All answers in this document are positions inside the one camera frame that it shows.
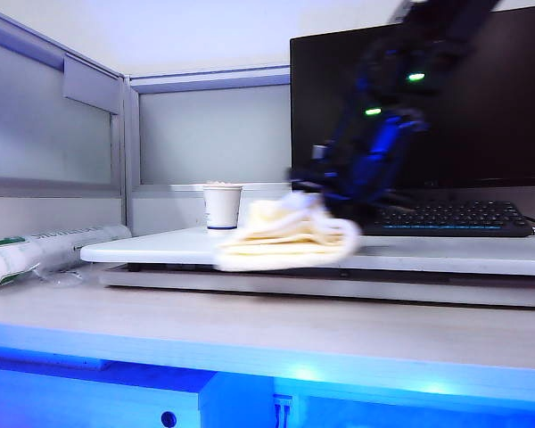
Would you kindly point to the black computer monitor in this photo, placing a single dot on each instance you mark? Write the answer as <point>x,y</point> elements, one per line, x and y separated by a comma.
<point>495,111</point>

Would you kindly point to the grey partition hanging panel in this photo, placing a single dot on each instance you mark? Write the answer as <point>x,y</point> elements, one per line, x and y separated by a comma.
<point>91,84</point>

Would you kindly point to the white desk riser board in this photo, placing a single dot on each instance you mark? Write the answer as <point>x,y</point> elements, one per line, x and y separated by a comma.
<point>160,249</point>

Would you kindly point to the white green shuttlecock tube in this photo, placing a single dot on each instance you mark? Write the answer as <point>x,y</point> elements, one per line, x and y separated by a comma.
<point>27,256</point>

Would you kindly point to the white paper cup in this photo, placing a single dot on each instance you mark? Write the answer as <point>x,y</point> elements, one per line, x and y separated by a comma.
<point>220,209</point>

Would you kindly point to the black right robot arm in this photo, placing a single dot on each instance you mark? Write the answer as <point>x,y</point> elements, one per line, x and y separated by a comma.
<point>446,40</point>

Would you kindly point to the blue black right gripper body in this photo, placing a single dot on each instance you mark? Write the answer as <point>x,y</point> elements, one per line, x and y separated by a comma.
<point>374,160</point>

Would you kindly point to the grey partition frame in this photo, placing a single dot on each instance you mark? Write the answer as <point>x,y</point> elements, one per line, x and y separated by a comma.
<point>131,156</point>

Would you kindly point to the black computer keyboard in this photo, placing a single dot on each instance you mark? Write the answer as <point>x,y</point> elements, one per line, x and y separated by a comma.
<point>450,218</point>

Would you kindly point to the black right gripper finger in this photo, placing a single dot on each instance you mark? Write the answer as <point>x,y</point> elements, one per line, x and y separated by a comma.
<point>345,209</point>
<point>307,179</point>

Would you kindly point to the grey desk riser base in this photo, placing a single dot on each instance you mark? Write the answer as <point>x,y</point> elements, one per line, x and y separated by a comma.
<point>294,287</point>

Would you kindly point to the cream cleaning cloth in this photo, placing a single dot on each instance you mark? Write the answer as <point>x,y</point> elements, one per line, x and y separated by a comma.
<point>285,245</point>

